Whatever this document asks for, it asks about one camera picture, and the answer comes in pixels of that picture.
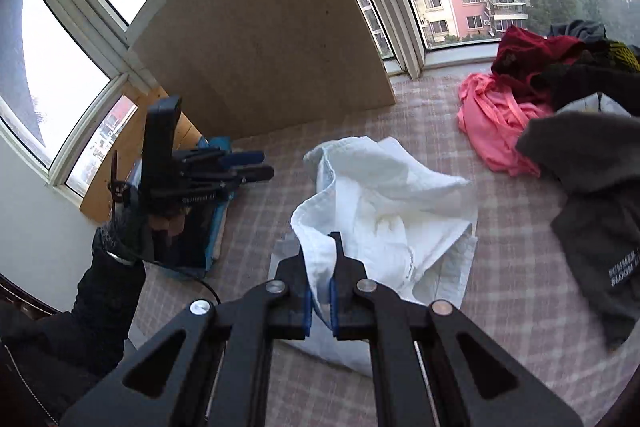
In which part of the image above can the white shirt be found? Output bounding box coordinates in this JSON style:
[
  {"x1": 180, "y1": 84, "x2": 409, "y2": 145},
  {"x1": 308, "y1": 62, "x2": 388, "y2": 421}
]
[{"x1": 267, "y1": 136, "x2": 479, "y2": 376}]

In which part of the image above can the dark red garment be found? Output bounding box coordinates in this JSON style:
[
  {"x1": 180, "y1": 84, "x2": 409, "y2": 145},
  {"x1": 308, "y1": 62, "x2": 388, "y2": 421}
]
[{"x1": 490, "y1": 26, "x2": 587, "y2": 104}]

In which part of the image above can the light wooden board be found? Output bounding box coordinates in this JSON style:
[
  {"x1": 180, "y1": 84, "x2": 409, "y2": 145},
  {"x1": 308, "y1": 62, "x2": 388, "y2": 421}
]
[{"x1": 126, "y1": 0, "x2": 397, "y2": 141}]

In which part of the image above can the black garment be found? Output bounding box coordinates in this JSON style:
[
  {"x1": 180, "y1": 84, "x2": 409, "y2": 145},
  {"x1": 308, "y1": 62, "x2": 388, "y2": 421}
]
[{"x1": 530, "y1": 20, "x2": 640, "y2": 111}]

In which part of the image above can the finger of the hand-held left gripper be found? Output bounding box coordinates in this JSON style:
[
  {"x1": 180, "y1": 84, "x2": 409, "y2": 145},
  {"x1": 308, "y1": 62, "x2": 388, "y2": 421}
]
[
  {"x1": 172, "y1": 147, "x2": 266, "y2": 170},
  {"x1": 180, "y1": 164, "x2": 276, "y2": 196}
]

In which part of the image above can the teal garment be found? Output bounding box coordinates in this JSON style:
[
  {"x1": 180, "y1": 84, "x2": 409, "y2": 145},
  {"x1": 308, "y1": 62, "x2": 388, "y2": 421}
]
[{"x1": 131, "y1": 136, "x2": 234, "y2": 271}]

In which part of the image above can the pink garment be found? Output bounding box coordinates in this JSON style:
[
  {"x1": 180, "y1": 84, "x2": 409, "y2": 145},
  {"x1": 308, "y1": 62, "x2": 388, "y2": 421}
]
[{"x1": 456, "y1": 73, "x2": 554, "y2": 178}]

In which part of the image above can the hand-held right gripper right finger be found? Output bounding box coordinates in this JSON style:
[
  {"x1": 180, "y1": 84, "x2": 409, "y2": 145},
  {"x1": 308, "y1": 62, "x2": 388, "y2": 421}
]
[{"x1": 327, "y1": 231, "x2": 583, "y2": 427}]

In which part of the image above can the pink plaid blanket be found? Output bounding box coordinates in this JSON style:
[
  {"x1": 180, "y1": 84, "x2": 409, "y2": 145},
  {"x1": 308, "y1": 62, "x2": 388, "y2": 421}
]
[{"x1": 131, "y1": 73, "x2": 640, "y2": 427}]

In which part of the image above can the person's left forearm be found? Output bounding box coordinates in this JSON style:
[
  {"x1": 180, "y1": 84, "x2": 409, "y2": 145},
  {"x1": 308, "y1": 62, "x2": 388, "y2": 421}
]
[{"x1": 0, "y1": 249, "x2": 147, "y2": 413}]

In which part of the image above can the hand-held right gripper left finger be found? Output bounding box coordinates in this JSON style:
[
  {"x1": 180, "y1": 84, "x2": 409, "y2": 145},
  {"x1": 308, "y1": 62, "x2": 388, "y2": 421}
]
[{"x1": 60, "y1": 254, "x2": 314, "y2": 427}]

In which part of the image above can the pine plank panel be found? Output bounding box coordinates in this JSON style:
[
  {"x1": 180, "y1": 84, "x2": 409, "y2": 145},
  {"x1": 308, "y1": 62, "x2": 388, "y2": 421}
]
[{"x1": 79, "y1": 86, "x2": 202, "y2": 224}]

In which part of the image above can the grey printed sweatshirt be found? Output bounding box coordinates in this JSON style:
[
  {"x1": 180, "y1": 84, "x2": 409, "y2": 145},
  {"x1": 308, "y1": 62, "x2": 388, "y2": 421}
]
[{"x1": 515, "y1": 109, "x2": 640, "y2": 351}]

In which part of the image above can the black cable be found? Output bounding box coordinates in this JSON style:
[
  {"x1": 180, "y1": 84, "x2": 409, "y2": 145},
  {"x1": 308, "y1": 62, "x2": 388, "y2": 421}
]
[{"x1": 106, "y1": 149, "x2": 222, "y2": 305}]

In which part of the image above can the person's left hand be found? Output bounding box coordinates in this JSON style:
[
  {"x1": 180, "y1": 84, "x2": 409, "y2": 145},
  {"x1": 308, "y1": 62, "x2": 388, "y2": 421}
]
[{"x1": 91, "y1": 206, "x2": 187, "y2": 266}]

